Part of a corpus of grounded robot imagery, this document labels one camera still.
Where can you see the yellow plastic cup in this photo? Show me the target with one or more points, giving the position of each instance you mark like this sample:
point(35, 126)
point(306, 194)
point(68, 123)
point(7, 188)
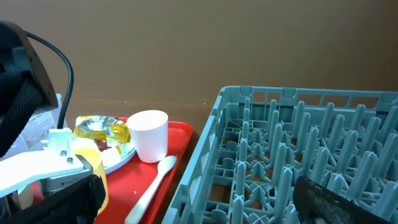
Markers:
point(93, 156)

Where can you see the grey dishwasher rack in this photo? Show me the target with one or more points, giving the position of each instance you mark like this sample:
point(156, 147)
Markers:
point(258, 140)

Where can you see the white plastic spoon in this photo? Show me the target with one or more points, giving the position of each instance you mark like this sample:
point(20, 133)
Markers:
point(164, 166)

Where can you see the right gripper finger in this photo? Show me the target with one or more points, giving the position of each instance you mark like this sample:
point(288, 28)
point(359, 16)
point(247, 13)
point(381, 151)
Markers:
point(316, 204)

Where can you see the red foil wrapper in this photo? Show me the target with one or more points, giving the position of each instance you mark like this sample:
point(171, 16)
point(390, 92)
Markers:
point(102, 145)

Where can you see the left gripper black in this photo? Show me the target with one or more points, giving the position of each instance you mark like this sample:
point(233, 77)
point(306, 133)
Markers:
point(77, 203)

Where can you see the red plastic tray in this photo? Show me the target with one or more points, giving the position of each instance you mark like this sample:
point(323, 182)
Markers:
point(128, 183)

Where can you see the yellow foil wrapper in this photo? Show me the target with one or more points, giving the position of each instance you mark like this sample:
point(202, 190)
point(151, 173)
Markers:
point(102, 128)

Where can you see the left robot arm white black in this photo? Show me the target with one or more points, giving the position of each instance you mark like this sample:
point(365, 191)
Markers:
point(25, 87)

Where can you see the pink plastic cup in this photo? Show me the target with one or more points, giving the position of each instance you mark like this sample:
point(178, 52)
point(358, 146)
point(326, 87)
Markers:
point(149, 132)

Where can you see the light blue plate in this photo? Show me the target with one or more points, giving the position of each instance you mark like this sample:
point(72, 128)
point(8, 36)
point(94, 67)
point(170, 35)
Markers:
point(126, 150)

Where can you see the white napkin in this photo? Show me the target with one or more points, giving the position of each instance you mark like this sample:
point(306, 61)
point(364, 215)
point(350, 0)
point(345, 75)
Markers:
point(110, 156)

